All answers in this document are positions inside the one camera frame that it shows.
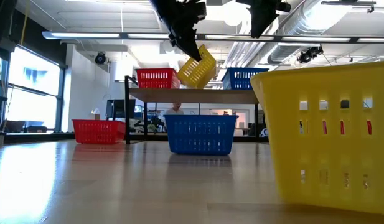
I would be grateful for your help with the black computer monitor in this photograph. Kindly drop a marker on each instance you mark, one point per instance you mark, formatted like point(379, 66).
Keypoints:
point(120, 108)

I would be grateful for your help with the wooden shelf with black legs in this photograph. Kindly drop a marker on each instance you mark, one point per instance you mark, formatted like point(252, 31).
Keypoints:
point(194, 96)

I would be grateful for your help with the silver ventilation duct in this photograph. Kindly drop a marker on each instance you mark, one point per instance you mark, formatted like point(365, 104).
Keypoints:
point(303, 25)

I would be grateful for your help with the red plastic basket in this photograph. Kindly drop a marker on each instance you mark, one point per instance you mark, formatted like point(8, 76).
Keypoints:
point(324, 127)
point(156, 83)
point(98, 139)

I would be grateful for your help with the blue plastic basket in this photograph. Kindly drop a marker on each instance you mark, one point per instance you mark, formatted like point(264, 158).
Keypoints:
point(232, 84)
point(201, 150)

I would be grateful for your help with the long ceiling light fixture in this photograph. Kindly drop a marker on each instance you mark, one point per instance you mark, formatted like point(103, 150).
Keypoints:
point(86, 35)

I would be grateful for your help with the large window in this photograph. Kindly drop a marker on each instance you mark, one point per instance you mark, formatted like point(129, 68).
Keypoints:
point(33, 93)

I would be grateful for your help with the black mounted camera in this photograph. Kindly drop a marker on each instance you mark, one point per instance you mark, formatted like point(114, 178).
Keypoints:
point(100, 58)
point(308, 55)

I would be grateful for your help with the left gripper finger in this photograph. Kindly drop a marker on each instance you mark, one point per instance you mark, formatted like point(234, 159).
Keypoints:
point(187, 43)

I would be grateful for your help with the yellow plastic basket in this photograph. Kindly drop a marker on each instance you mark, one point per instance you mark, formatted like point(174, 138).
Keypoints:
point(319, 155)
point(196, 74)

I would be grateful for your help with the person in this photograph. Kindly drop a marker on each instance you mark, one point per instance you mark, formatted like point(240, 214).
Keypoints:
point(175, 109)

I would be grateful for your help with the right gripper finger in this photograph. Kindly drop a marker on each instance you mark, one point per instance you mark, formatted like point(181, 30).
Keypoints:
point(260, 21)

